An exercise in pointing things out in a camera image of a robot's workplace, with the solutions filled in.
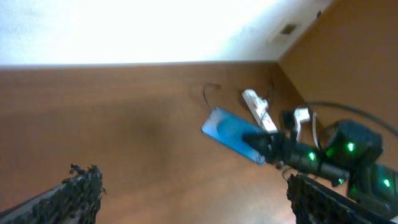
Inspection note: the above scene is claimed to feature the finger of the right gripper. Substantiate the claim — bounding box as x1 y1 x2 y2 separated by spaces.
242 133 272 157

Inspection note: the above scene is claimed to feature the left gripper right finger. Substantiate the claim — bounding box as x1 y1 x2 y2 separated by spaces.
286 174 397 224

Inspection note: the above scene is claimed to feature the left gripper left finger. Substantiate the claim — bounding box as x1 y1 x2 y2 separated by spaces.
1 164 106 224

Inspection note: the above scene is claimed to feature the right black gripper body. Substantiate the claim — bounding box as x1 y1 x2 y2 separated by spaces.
266 110 299 167

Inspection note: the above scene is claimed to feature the blue Galaxy smartphone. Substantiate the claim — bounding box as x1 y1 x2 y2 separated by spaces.
201 107 266 165

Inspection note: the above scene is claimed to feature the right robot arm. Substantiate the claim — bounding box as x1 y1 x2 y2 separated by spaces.
242 119 397 218

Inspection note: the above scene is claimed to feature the white USB charger adapter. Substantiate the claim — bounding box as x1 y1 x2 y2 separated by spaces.
254 98 268 113

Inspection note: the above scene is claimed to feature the white power strip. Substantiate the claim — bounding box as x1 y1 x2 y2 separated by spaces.
242 89 277 133

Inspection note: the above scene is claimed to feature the white power strip cord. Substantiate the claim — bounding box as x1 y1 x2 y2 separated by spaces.
311 111 321 149

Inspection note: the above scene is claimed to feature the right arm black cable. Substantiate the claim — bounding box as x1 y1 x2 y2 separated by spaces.
304 101 398 138

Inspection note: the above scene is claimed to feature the black charging cable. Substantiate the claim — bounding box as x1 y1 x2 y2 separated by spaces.
201 77 276 111

